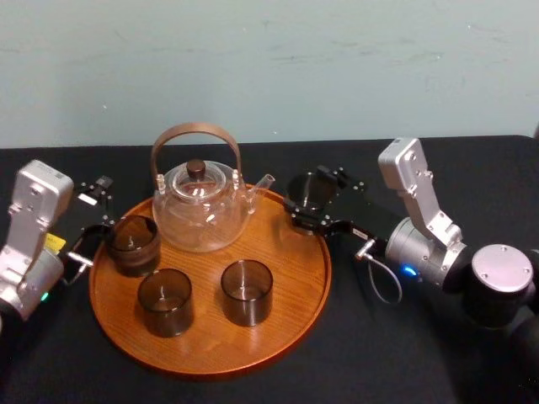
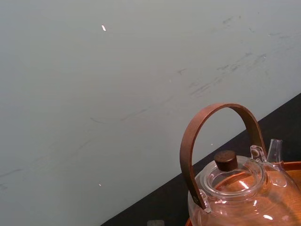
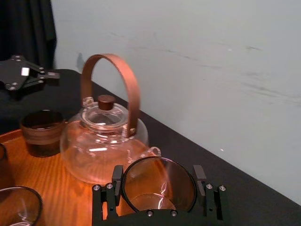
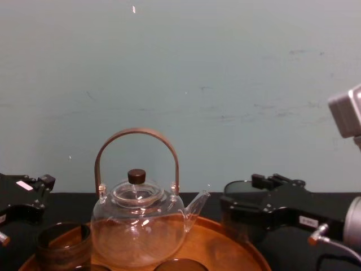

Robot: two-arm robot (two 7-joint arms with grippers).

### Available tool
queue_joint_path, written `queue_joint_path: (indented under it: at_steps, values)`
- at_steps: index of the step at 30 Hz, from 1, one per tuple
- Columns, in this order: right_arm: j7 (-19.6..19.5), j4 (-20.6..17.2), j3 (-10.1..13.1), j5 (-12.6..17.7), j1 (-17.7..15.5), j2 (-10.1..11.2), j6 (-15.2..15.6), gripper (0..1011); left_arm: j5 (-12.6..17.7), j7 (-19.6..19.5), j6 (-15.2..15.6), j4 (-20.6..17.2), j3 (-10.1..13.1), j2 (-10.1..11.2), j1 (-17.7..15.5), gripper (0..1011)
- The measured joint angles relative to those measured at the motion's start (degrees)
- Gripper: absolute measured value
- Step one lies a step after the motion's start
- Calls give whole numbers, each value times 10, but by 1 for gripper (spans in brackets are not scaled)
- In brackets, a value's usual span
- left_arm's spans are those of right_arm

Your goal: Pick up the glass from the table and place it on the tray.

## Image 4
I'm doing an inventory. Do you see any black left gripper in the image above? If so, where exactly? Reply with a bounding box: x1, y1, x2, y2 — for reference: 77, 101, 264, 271
0, 172, 56, 227

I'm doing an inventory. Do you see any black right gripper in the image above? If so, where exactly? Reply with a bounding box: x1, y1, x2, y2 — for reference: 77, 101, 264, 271
219, 173, 355, 241

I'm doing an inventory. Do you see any dark smoked drinking glass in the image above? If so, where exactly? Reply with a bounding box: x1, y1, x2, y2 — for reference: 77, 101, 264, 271
153, 257, 204, 271
72, 263, 114, 271
34, 222, 93, 271
222, 180, 272, 245

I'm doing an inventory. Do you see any round wooden tray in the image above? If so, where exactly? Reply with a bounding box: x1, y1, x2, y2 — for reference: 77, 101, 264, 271
17, 215, 273, 271

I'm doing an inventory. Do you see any black table cloth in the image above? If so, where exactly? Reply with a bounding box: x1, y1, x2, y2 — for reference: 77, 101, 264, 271
0, 191, 361, 271

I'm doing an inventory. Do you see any glass teapot lid wooden knob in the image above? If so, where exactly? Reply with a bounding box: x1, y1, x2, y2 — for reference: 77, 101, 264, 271
112, 168, 165, 206

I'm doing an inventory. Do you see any thin dark right gripper cable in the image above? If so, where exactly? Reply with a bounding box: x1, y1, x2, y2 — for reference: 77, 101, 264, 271
307, 222, 361, 271

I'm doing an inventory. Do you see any clear glass teapot wooden handle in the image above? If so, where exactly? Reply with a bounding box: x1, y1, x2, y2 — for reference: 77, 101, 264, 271
90, 128, 212, 268

